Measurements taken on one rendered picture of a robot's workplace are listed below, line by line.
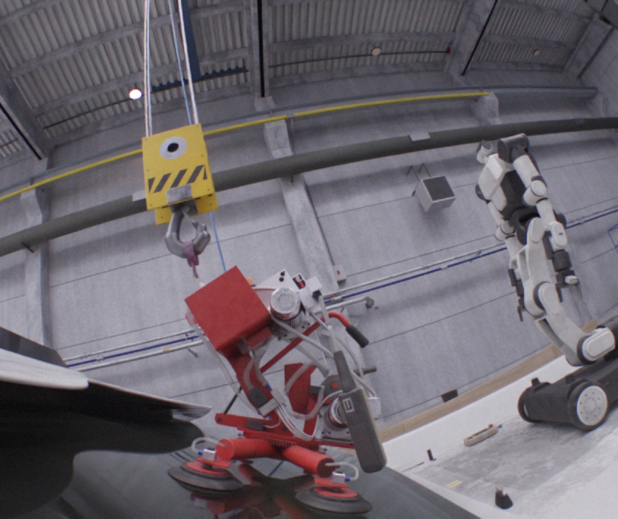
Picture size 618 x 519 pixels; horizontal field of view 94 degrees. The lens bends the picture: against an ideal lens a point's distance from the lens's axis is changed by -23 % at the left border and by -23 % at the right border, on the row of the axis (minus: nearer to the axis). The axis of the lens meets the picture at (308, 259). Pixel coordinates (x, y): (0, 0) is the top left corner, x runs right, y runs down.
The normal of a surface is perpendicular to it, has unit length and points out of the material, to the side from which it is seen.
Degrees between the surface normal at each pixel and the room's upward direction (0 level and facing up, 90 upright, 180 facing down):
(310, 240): 90
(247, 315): 90
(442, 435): 90
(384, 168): 90
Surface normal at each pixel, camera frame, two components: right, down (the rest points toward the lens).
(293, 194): 0.06, -0.39
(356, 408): -0.52, -0.16
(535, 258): -0.02, 0.08
